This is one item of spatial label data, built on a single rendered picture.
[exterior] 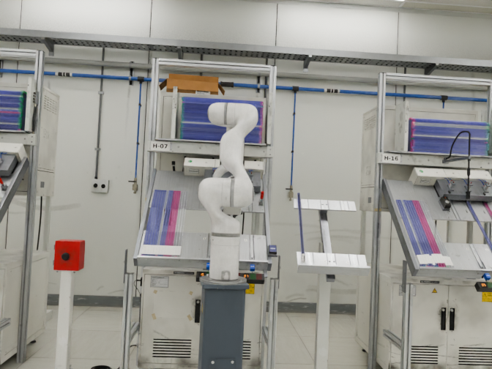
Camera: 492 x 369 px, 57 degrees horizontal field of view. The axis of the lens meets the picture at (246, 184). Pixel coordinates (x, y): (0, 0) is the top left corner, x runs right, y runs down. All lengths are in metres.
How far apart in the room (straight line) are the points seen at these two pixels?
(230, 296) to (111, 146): 2.82
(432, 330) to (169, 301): 1.55
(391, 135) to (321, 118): 1.38
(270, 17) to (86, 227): 2.64
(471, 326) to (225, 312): 1.71
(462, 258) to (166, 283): 1.64
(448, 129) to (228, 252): 1.82
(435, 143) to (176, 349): 2.02
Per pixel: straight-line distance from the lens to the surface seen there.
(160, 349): 2.76
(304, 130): 4.39
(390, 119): 3.20
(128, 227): 4.34
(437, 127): 3.11
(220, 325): 1.85
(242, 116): 2.00
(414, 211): 2.84
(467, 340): 3.11
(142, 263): 2.37
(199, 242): 2.40
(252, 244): 2.41
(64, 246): 2.56
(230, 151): 1.90
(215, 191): 1.81
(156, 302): 2.70
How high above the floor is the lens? 1.03
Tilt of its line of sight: 2 degrees up
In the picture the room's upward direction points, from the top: 3 degrees clockwise
